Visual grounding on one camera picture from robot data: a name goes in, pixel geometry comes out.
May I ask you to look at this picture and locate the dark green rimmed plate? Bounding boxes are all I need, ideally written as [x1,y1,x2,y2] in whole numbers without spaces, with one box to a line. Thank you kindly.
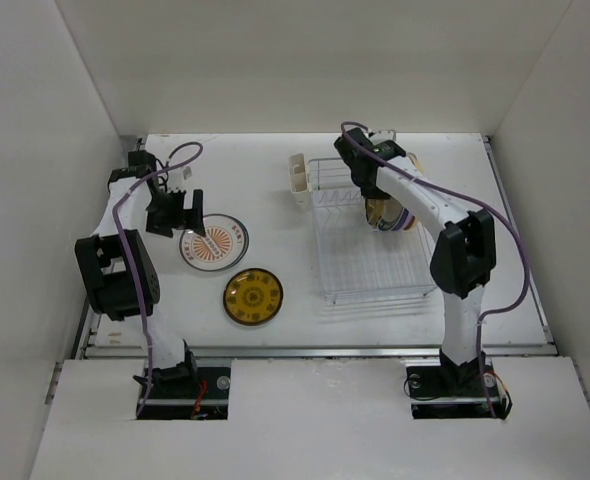
[381,199,405,232]

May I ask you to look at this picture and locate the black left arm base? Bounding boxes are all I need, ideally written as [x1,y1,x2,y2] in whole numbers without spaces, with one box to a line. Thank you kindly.
[134,366,231,421]

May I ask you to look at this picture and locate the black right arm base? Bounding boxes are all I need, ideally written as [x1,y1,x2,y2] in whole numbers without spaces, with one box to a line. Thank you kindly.
[404,365,513,420]

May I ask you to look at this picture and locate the white foam front board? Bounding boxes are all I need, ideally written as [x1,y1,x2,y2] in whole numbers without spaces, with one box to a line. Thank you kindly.
[32,357,590,479]

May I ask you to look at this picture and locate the white plate orange sunburst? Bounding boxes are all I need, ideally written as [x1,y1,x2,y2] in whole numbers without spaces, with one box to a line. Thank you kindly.
[179,213,250,272]

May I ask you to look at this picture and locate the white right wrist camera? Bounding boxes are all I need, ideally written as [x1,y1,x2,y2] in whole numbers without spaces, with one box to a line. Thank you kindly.
[368,130,396,144]

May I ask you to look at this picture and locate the purple plastic plate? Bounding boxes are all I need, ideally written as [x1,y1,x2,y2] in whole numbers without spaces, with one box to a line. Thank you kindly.
[394,208,415,231]

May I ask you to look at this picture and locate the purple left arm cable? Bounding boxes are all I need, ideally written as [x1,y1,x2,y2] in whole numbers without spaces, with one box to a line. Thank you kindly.
[111,142,204,419]

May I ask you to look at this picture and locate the yellow rimmed amber plate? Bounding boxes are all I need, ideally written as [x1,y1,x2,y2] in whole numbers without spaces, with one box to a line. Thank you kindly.
[222,268,284,327]

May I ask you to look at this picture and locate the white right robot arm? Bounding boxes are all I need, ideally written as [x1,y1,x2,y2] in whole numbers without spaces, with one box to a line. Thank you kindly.
[334,125,496,396]

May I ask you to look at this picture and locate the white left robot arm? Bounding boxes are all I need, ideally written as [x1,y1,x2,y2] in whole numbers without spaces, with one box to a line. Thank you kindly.
[74,165,206,397]

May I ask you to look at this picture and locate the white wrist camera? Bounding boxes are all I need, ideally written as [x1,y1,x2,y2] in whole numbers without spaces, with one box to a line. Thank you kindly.
[167,166,192,192]
[368,130,396,144]

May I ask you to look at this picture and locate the white wire dish rack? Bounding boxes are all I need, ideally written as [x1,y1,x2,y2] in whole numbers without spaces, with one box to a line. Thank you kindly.
[305,157,436,303]

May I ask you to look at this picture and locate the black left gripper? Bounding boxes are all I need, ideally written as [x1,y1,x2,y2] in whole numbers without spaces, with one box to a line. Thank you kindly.
[146,187,204,238]

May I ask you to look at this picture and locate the beige plastic plate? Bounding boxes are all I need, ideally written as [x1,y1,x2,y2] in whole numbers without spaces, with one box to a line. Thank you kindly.
[407,152,424,173]

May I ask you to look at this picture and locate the white cutlery holder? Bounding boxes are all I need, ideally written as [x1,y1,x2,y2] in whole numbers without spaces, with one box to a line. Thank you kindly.
[288,153,310,208]

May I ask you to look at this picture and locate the aluminium table frame rail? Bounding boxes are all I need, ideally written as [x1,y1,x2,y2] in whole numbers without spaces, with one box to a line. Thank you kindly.
[71,133,558,359]

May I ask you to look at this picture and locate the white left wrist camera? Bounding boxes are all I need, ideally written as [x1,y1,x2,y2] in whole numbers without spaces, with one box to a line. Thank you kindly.
[167,166,192,192]

